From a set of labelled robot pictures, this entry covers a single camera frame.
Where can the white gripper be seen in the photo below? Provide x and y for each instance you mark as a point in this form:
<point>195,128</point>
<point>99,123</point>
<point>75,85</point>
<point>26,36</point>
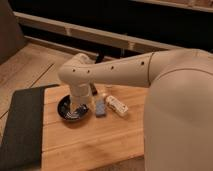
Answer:
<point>80,94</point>

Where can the white plastic bottle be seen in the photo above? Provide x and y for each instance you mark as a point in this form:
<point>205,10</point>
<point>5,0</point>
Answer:
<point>116,105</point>

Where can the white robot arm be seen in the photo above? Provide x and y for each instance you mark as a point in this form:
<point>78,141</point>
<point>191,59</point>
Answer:
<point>178,111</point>

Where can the black ceramic bowl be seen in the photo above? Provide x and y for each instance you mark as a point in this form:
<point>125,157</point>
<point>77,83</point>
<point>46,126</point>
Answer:
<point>66,113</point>

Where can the black remote control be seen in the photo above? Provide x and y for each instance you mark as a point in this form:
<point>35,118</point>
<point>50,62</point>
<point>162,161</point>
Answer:
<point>93,88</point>

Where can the blue sponge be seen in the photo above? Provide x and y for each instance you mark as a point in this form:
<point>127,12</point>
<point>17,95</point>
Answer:
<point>100,109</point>

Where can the black stand leg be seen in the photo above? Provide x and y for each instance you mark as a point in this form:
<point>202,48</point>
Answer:
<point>99,57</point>

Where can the wooden table board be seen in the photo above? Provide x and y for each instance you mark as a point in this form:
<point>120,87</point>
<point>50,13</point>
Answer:
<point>92,142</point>

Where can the dark grey mat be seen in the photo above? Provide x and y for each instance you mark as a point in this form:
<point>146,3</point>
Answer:
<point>22,139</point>

